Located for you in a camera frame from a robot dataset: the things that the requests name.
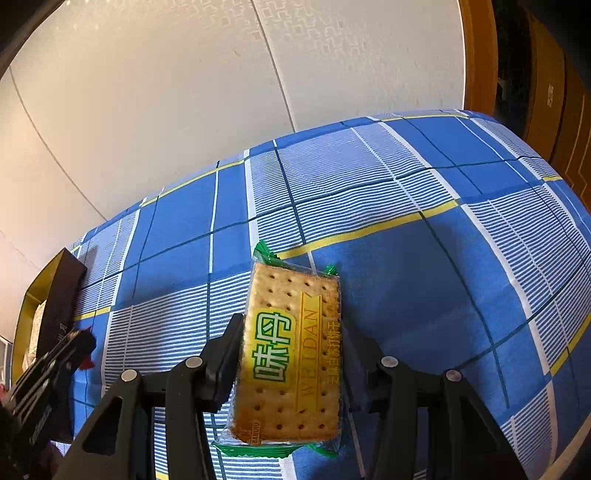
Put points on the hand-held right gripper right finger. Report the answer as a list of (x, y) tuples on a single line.
[(369, 374)]

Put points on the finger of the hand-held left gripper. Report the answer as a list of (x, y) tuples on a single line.
[(60, 360)]

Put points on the orange wooden door frame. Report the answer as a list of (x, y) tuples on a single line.
[(478, 55)]

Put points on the dark box with gold interior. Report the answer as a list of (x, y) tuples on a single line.
[(62, 295)]

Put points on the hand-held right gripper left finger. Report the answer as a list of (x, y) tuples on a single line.
[(221, 369)]

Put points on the blue plaid bedsheet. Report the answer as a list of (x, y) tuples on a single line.
[(415, 258)]

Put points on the green cracker packet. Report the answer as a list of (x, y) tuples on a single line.
[(286, 346)]

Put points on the brown wooden door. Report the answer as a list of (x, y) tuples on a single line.
[(554, 101)]

